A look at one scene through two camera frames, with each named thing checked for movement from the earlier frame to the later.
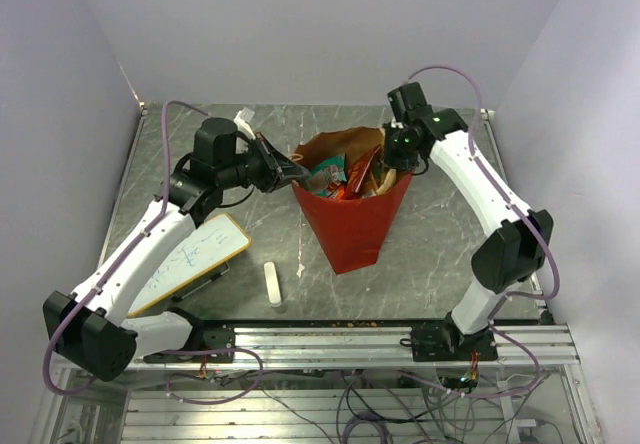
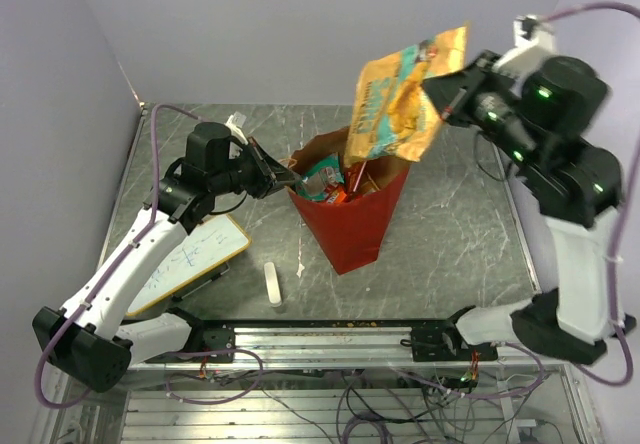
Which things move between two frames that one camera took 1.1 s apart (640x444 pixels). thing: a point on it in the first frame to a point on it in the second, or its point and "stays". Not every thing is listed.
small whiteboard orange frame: x=214 y=243 stays
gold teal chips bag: x=387 y=177 to x=393 y=117
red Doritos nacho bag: x=358 y=172 stays
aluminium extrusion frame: x=332 y=385 stays
